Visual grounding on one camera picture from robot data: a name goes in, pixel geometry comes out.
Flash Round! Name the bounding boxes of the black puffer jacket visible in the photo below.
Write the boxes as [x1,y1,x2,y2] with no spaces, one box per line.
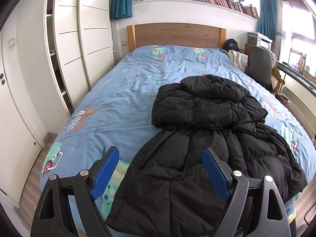
[105,74,308,236]

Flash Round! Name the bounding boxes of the light blue cartoon bedspread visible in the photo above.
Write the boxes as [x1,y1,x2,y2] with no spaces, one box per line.
[41,45,315,236]

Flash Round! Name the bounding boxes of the grey office chair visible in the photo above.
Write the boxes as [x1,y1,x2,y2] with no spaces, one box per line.
[248,46,276,90]

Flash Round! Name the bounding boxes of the cream cloth pile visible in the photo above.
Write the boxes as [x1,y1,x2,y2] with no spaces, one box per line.
[228,50,248,72]

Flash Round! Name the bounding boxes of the dark blue backpack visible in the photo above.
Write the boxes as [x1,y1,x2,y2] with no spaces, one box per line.
[223,39,239,52]

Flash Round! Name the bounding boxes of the white printer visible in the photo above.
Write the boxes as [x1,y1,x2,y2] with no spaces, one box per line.
[247,32,273,50]

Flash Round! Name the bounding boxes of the teal curtain right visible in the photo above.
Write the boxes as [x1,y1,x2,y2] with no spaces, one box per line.
[257,0,283,41]

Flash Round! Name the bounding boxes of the teal curtain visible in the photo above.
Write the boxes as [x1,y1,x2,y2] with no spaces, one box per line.
[257,0,283,41]
[110,0,132,20]

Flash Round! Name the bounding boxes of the wooden headboard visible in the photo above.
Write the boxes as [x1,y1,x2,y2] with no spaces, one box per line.
[126,23,227,52]

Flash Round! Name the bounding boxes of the white sliding-door wardrobe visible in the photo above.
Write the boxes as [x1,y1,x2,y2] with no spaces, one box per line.
[45,0,114,115]

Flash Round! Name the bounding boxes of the teal curtain left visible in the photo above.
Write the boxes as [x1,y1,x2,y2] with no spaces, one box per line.
[110,0,132,20]

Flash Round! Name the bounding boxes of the white door with handle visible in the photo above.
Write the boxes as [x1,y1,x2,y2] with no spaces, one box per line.
[1,31,41,207]

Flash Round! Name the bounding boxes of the white wall switch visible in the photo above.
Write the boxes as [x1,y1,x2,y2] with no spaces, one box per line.
[8,38,16,48]

